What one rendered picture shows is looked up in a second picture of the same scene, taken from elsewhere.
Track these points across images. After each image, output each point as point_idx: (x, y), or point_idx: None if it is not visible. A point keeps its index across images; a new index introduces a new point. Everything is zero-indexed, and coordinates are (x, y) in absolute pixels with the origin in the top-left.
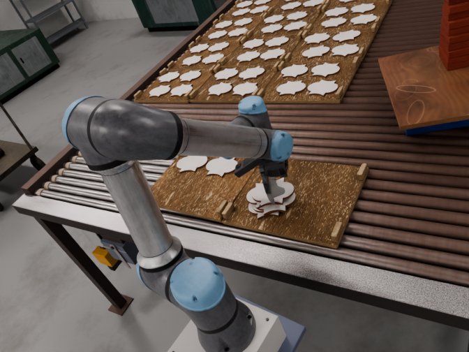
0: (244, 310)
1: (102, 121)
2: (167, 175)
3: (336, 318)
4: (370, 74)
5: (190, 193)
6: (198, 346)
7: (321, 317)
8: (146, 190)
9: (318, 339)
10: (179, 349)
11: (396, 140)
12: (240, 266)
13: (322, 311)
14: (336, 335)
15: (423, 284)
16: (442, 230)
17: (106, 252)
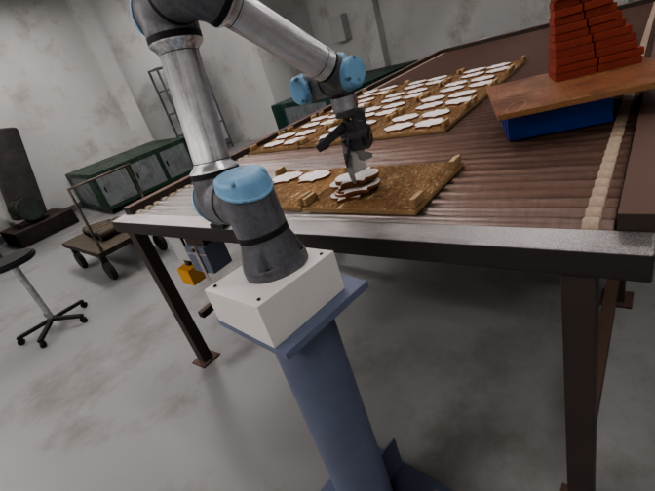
0: (296, 239)
1: None
2: None
3: (433, 379)
4: (481, 113)
5: (277, 195)
6: (242, 279)
7: (417, 377)
8: (203, 82)
9: (410, 398)
10: (221, 283)
11: (497, 146)
12: (311, 242)
13: (419, 372)
14: (431, 396)
15: (506, 230)
16: (534, 194)
17: (190, 268)
